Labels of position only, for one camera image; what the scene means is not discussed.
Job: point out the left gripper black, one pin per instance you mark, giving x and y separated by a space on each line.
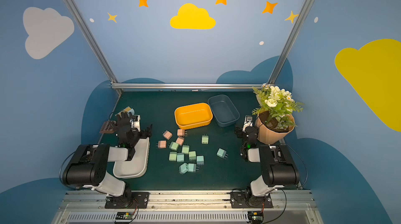
138 134

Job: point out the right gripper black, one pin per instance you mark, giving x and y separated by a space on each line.
241 132

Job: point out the pink plug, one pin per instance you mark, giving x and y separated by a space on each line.
167 135
162 144
182 133
180 141

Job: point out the blue plug isolated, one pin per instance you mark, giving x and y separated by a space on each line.
222 153

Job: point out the green plug isolated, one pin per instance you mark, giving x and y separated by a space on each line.
205 139

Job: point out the green plug cluster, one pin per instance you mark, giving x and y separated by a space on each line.
185 149
174 146

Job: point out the blue plug cluster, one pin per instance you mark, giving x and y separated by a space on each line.
200 160
180 157

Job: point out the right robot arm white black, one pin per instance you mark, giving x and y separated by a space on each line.
277 170

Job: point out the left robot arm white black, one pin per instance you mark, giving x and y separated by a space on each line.
104 168

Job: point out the blue storage box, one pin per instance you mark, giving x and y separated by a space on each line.
223 109

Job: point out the white storage tray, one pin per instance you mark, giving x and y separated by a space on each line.
136 167

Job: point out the yellow storage box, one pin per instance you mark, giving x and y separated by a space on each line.
193 116

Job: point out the black rubber glove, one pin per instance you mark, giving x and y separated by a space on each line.
122 123

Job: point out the yellow blue sponge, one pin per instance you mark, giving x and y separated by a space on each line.
128 111

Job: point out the green plug left middle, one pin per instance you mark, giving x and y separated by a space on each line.
173 156

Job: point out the brown grid drain cover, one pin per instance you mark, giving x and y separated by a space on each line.
107 127

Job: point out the potted artificial flower plant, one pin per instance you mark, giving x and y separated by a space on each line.
274 118

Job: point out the green plug right middle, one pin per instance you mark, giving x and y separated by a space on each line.
192 155

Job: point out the blue plug bottom left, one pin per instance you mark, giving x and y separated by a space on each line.
183 168

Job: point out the green plug bottom right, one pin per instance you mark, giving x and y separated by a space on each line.
192 167

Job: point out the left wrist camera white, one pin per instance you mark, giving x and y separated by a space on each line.
135 123

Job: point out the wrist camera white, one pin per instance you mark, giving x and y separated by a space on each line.
248 122
135 123

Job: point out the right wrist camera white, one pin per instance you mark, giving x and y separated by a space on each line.
248 122

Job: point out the aluminium frame back bar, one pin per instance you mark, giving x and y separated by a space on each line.
181 86

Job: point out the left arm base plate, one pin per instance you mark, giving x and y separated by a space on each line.
135 200

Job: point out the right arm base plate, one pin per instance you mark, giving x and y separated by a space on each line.
242 199

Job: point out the aluminium frame rail front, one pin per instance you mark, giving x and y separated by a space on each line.
190 207

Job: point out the aluminium frame right post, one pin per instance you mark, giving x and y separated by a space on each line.
295 30

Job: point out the aluminium frame post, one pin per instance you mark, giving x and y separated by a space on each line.
295 30
82 24

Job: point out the aluminium frame left post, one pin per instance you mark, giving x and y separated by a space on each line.
82 24

